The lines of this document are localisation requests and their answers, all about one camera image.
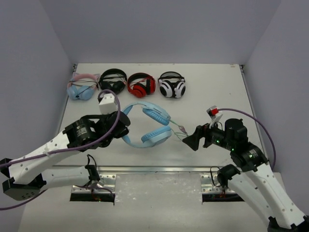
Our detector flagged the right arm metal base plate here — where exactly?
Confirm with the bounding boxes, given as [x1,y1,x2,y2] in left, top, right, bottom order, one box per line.
[200,173,244,203]

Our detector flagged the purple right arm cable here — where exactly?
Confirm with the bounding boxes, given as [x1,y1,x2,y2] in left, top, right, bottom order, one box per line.
[217,108,277,173]

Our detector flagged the black right base wire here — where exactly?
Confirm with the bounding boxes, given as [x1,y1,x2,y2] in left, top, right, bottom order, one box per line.
[210,165,227,194]

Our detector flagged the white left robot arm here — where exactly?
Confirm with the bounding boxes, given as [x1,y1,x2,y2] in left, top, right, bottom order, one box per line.
[0,112,130,201]

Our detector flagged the pink blue cat-ear headphones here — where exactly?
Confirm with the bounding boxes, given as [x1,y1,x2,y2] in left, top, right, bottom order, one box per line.
[67,72,100,101]

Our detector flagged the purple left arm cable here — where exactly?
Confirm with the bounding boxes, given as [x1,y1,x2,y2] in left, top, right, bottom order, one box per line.
[0,89,121,211]

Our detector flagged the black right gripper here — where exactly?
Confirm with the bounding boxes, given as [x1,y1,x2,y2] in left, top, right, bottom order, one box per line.
[183,118,234,152]

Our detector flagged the red black headphones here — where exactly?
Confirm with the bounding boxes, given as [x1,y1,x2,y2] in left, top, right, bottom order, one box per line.
[127,72,156,98]

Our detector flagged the aluminium table edge rail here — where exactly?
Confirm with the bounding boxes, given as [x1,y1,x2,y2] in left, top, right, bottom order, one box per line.
[52,165,225,174]

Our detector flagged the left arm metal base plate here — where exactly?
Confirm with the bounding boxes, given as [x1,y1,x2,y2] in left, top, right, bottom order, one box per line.
[70,173,117,203]

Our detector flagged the red white right wrist camera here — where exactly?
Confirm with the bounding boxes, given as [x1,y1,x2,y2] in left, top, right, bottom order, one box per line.
[207,105,223,128]

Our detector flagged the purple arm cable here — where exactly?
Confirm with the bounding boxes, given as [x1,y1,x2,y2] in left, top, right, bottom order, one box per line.
[0,89,121,211]
[217,108,277,173]

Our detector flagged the white black headphones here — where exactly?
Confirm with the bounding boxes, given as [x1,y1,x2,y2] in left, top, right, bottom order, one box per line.
[157,71,186,99]

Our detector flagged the black left base wire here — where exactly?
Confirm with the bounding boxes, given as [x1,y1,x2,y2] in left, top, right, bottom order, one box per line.
[84,154,101,187]

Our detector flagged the black base wire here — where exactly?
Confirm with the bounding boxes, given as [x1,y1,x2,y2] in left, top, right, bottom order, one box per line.
[210,165,227,194]
[84,154,101,187]

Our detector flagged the light blue over-ear headphones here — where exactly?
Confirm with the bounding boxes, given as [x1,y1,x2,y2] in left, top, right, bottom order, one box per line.
[122,101,172,148]

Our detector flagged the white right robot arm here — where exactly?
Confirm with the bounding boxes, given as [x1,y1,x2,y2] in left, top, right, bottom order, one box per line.
[183,118,309,232]

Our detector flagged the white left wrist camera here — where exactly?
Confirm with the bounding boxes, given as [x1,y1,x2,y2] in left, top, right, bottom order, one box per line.
[98,93,118,115]

